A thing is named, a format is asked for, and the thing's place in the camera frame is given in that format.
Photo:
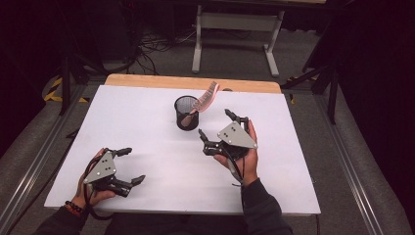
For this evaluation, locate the black metal stand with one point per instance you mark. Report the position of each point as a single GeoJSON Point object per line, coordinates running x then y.
{"type": "Point", "coordinates": [67, 84]}
{"type": "Point", "coordinates": [332, 98]}

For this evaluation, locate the wooden table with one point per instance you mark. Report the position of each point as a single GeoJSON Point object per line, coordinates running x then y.
{"type": "Point", "coordinates": [147, 82]}

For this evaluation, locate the pink hairbrush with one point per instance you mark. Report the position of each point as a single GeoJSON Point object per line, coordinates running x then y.
{"type": "Point", "coordinates": [206, 97]}

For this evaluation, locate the person's left hand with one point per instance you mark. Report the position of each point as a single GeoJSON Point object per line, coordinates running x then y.
{"type": "Point", "coordinates": [88, 196]}

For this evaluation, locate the black mesh pen cup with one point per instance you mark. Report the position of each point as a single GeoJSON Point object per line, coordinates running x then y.
{"type": "Point", "coordinates": [183, 111]}

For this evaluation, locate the yellow black hazard tape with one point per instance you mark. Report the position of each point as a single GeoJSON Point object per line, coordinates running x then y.
{"type": "Point", "coordinates": [52, 93]}

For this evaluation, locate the person's right hand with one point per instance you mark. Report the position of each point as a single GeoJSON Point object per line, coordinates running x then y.
{"type": "Point", "coordinates": [249, 163]}

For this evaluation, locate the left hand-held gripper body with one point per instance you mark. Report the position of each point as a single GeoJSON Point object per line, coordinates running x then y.
{"type": "Point", "coordinates": [102, 169]}

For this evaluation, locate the person's dark lap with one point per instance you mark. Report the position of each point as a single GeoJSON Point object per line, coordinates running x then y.
{"type": "Point", "coordinates": [176, 225]}

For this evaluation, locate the aluminium floor rail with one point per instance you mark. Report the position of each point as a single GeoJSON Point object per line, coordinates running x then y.
{"type": "Point", "coordinates": [36, 163]}
{"type": "Point", "coordinates": [349, 163]}

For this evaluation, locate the white table board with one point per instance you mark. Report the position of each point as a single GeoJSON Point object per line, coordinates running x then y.
{"type": "Point", "coordinates": [169, 163]}

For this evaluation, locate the grey metal table frame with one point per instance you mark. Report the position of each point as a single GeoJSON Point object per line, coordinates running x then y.
{"type": "Point", "coordinates": [238, 21]}

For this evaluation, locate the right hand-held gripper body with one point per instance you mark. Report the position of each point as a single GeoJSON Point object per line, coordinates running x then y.
{"type": "Point", "coordinates": [236, 137]}

